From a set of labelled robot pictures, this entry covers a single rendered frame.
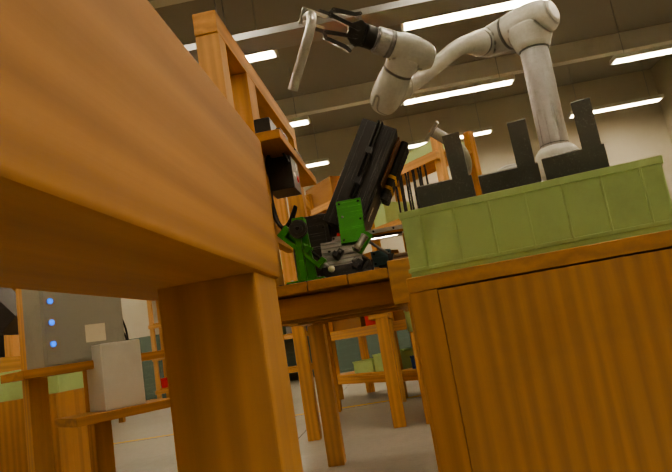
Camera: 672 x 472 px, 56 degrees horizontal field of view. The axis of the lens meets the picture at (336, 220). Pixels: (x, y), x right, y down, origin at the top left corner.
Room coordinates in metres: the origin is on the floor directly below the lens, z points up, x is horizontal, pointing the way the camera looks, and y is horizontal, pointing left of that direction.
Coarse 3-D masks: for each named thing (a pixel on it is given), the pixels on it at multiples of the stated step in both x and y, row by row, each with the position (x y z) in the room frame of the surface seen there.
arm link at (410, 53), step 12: (396, 36) 1.87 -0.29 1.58; (408, 36) 1.87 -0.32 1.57; (396, 48) 1.87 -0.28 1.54; (408, 48) 1.87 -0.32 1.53; (420, 48) 1.89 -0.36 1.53; (432, 48) 1.91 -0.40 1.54; (396, 60) 1.90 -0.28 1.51; (408, 60) 1.90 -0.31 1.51; (420, 60) 1.91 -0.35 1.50; (432, 60) 1.92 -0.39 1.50; (396, 72) 1.93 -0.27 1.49; (408, 72) 1.94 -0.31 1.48
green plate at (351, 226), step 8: (344, 200) 2.78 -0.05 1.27; (352, 200) 2.77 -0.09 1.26; (360, 200) 2.77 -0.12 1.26; (336, 208) 2.78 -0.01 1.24; (344, 208) 2.77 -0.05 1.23; (352, 208) 2.76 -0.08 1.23; (360, 208) 2.76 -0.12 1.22; (344, 216) 2.76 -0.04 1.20; (352, 216) 2.75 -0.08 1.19; (360, 216) 2.75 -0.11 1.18; (344, 224) 2.75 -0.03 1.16; (352, 224) 2.75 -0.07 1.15; (360, 224) 2.74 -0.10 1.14; (344, 232) 2.74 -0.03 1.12; (352, 232) 2.74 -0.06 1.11; (360, 232) 2.73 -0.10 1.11; (344, 240) 2.73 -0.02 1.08; (352, 240) 2.73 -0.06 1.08
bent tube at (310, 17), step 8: (304, 8) 1.81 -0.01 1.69; (304, 16) 1.78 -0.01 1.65; (312, 16) 1.72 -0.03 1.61; (312, 24) 1.71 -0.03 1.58; (304, 32) 1.72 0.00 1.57; (312, 32) 1.71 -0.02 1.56; (304, 40) 1.72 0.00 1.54; (312, 40) 1.73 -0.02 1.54; (304, 48) 1.72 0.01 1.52; (304, 56) 1.74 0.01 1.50; (296, 64) 1.75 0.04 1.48; (304, 64) 1.75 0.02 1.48; (296, 72) 1.75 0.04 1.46; (296, 80) 1.76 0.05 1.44; (288, 88) 1.78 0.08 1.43; (296, 88) 1.78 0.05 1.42
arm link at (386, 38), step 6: (378, 30) 1.86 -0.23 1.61; (384, 30) 1.85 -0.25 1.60; (390, 30) 1.86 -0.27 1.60; (378, 36) 1.86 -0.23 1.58; (384, 36) 1.85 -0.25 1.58; (390, 36) 1.86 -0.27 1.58; (378, 42) 1.86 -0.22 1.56; (384, 42) 1.86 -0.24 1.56; (390, 42) 1.86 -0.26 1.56; (372, 48) 1.89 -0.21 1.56; (378, 48) 1.87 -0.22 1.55; (384, 48) 1.87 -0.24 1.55; (390, 48) 1.87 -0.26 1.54; (378, 54) 1.90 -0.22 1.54; (384, 54) 1.89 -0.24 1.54
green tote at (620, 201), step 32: (640, 160) 1.39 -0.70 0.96; (512, 192) 1.48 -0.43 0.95; (544, 192) 1.46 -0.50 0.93; (576, 192) 1.44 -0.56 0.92; (608, 192) 1.42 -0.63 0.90; (640, 192) 1.40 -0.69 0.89; (416, 224) 1.55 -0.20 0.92; (448, 224) 1.53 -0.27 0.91; (480, 224) 1.51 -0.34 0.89; (512, 224) 1.48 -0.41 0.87; (544, 224) 1.46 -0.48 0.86; (576, 224) 1.44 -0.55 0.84; (608, 224) 1.42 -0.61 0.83; (640, 224) 1.40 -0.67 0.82; (416, 256) 1.56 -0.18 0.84; (448, 256) 1.53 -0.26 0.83; (480, 256) 1.51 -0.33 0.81; (512, 256) 1.49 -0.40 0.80
